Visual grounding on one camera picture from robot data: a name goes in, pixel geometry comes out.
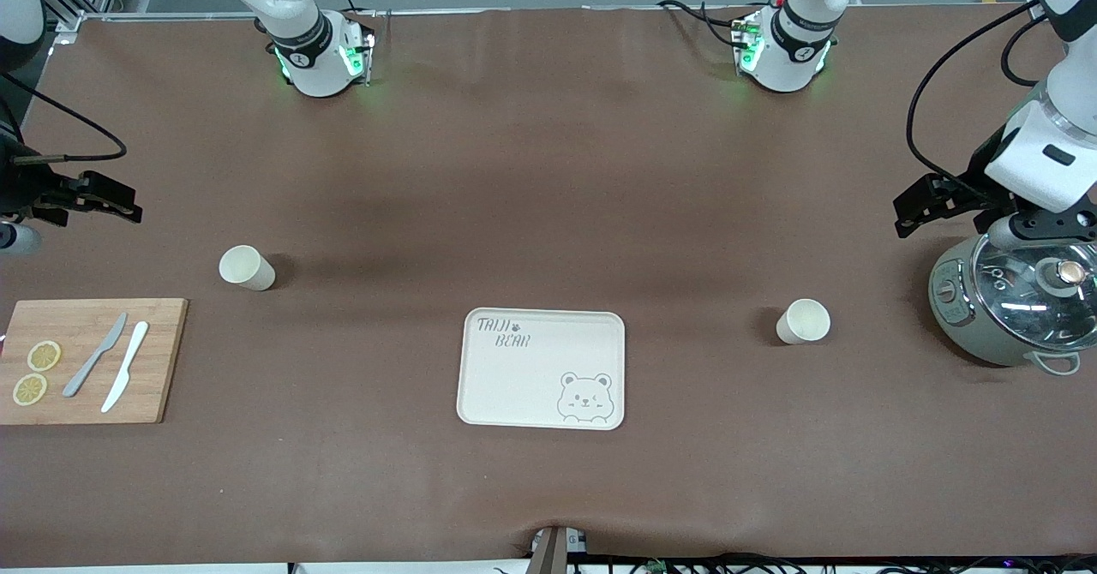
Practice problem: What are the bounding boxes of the white plastic cup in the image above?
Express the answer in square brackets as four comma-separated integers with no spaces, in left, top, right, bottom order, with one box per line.
[219,245,277,292]
[776,298,831,345]

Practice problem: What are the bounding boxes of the cream tray with bear print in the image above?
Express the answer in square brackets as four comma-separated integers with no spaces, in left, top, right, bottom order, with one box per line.
[456,308,626,431]

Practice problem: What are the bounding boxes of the grey pot with glass lid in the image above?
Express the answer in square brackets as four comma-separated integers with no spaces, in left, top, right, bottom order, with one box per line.
[928,236,1082,378]

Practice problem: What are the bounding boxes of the white plastic knife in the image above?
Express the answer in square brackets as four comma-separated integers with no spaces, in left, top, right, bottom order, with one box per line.
[100,321,150,414]

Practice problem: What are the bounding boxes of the grey plastic knife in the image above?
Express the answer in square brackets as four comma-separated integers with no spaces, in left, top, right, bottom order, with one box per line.
[62,313,129,398]

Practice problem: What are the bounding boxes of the bamboo cutting board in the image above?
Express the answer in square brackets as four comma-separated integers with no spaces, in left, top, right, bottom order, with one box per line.
[0,298,189,426]

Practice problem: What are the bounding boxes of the brown table cover sheet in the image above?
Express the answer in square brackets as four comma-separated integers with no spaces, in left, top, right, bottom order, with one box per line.
[0,4,1097,568]

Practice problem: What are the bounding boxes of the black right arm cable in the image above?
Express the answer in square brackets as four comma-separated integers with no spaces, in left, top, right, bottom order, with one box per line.
[0,71,129,164]

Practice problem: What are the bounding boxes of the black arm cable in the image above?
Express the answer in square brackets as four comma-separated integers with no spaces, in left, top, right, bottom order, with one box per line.
[0,71,129,164]
[907,0,1048,182]

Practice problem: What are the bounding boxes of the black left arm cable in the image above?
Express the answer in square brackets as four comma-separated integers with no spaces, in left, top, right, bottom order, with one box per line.
[907,0,1048,182]

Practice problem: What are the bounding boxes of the black base power cable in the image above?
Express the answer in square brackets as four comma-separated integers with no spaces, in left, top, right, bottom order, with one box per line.
[656,0,748,48]

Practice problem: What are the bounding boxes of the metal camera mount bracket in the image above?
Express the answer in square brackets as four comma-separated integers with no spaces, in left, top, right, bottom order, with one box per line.
[530,524,589,574]

